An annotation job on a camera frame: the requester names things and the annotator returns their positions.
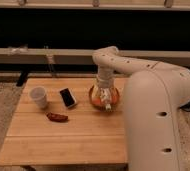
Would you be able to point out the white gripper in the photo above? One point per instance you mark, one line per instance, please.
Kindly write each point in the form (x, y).
(104, 83)

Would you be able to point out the brown ceramic bowl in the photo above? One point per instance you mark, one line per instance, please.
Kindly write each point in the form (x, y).
(98, 104)

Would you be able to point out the white-framed smartphone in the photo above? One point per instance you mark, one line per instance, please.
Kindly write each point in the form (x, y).
(67, 97)

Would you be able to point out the white paper cup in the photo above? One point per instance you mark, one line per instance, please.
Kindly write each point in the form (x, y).
(39, 97)

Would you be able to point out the dark red chili pepper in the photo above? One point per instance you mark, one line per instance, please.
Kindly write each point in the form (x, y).
(57, 117)

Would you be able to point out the wooden table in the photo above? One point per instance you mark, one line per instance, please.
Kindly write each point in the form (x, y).
(89, 136)

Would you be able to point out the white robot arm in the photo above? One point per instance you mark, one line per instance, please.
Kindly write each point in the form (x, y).
(152, 95)

